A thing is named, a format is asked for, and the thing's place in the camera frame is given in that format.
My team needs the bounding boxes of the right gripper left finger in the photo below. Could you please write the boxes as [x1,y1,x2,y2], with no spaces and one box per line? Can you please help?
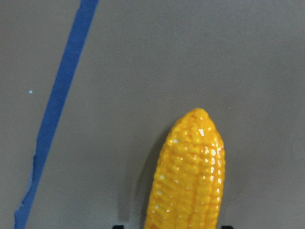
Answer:
[112,225,124,229]

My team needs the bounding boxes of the yellow toy corn cob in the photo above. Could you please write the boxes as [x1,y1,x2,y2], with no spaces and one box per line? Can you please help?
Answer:
[144,108,225,229]

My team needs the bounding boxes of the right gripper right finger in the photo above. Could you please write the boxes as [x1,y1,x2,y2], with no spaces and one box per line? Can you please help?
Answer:
[221,225,234,229]

